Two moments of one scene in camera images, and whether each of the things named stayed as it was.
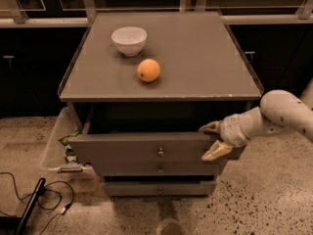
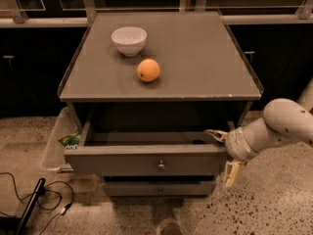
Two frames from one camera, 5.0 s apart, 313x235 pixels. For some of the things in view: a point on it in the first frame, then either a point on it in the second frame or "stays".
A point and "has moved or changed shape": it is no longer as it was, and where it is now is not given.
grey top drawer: [143, 149] has moved or changed shape
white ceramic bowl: [129, 40] stays
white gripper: [231, 131] -> [235, 144]
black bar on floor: [30, 205] stays
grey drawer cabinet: [143, 84] stays
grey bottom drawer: [160, 188] stays
